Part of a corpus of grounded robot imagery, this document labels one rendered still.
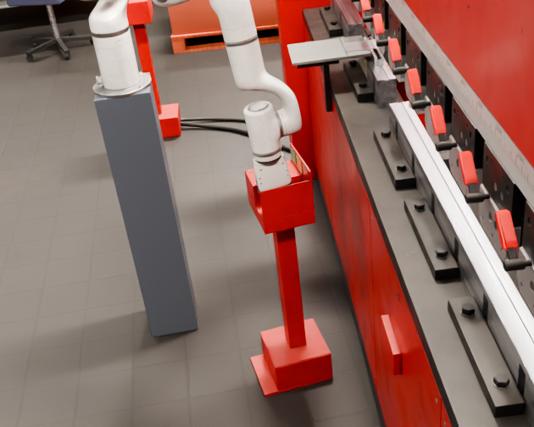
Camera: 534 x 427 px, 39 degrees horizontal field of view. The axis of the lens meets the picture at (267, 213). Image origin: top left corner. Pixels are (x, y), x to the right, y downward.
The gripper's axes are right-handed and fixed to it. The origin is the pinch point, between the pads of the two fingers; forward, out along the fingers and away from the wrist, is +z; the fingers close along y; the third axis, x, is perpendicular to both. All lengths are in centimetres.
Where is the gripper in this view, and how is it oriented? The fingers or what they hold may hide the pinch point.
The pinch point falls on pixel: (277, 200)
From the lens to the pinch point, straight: 229.3
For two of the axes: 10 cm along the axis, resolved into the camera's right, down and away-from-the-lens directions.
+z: 1.9, 8.1, 5.5
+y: -9.5, 3.0, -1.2
